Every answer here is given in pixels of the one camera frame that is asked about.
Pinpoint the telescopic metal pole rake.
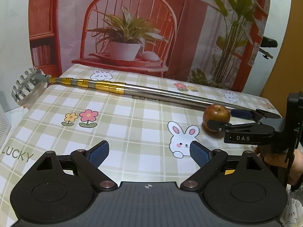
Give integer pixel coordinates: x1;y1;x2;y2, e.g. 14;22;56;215
11;67;250;111

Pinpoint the black exercise bike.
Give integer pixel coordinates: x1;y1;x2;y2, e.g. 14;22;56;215
259;36;278;60

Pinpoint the brown cardboard board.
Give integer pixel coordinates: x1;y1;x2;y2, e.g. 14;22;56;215
261;0;302;116

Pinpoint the white panel board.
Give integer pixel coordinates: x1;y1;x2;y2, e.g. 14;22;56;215
1;0;32;112

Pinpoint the person right hand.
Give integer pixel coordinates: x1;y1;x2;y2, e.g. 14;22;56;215
263;149;303;187

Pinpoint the plaid bunny tablecloth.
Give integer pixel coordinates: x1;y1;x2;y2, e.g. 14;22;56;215
0;64;303;227

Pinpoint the yellow orange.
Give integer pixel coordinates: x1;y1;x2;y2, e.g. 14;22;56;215
225;170;235;175

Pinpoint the printed room backdrop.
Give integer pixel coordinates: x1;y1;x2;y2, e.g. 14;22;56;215
29;0;270;92

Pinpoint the white perforated box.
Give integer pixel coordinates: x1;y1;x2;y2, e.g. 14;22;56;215
0;105;11;147

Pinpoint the dark red apple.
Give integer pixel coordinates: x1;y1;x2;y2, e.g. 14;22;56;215
202;104;230;132

